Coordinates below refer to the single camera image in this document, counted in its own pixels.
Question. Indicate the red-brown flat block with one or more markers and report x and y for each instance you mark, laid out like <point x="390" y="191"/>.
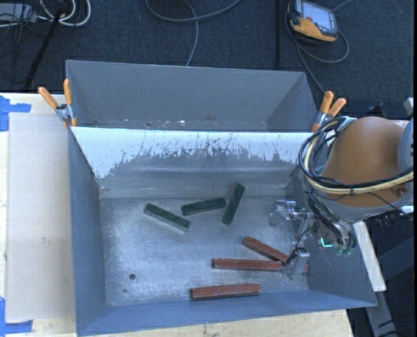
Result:
<point x="264" y="249"/>
<point x="247" y="264"/>
<point x="225" y="291"/>

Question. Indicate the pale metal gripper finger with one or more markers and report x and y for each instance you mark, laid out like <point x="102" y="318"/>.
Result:
<point x="299" y="262"/>
<point x="286" y="210"/>

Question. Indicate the dark green flat block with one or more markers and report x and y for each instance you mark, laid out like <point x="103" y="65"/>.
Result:
<point x="203" y="206"/>
<point x="233" y="204"/>
<point x="166" y="217"/>

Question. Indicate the grey metal bin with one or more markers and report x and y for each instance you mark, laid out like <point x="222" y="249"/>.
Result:
<point x="159" y="251"/>

